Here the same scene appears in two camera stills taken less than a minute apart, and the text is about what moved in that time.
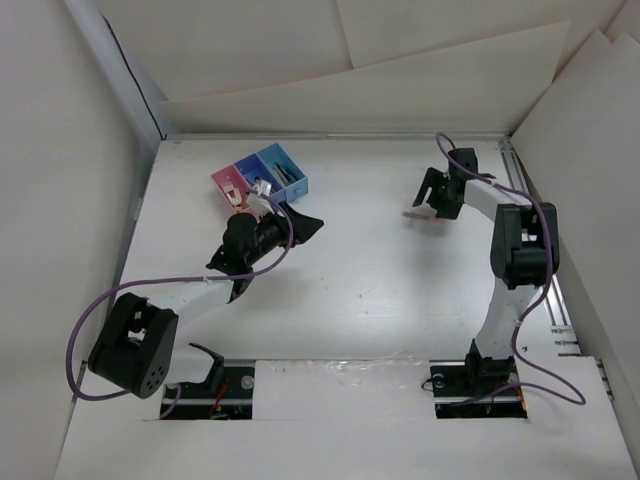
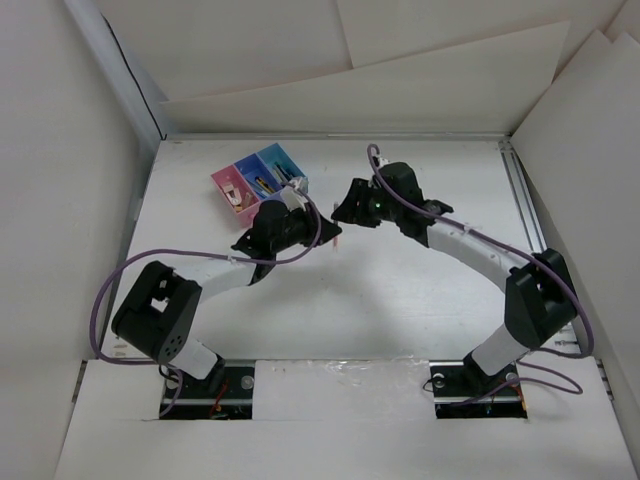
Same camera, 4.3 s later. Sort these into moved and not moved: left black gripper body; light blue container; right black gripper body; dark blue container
Moved: right black gripper body; left black gripper body
Not moved: dark blue container; light blue container
